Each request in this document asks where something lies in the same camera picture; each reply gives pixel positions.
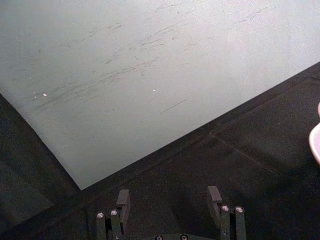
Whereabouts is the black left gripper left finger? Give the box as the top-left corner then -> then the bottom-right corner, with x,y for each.
95,188 -> 131,240

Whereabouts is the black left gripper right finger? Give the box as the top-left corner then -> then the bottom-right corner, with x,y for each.
207,185 -> 247,240

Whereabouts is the roll of white tape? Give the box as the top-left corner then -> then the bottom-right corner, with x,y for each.
308,101 -> 320,165

